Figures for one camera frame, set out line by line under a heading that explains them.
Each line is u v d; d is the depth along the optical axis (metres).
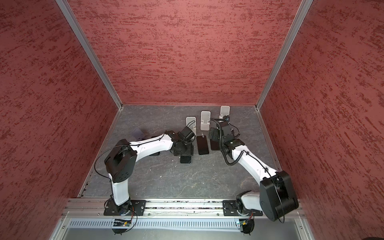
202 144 0.98
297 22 0.76
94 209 0.76
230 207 0.74
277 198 0.40
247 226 0.70
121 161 0.49
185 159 0.86
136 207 0.74
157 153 0.59
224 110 1.06
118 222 0.73
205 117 1.03
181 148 0.74
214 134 0.77
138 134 0.97
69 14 0.73
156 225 0.77
